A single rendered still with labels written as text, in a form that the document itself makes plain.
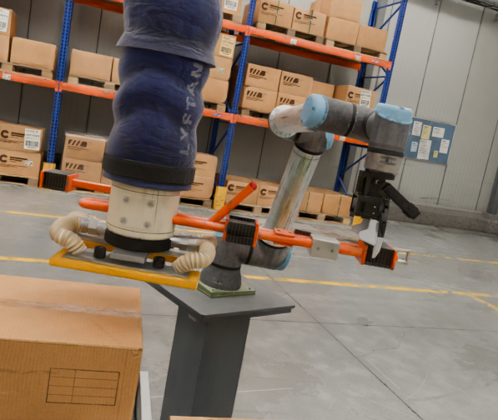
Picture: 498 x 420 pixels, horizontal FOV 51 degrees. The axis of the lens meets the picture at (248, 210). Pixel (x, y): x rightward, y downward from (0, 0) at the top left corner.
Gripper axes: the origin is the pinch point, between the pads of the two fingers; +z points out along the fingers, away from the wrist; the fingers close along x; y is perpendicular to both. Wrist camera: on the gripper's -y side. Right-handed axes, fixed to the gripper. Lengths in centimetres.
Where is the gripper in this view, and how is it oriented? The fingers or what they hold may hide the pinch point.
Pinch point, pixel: (372, 250)
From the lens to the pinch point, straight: 138.8
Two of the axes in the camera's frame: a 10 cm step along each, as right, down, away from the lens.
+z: -1.8, 9.7, 1.5
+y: -9.8, -1.8, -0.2
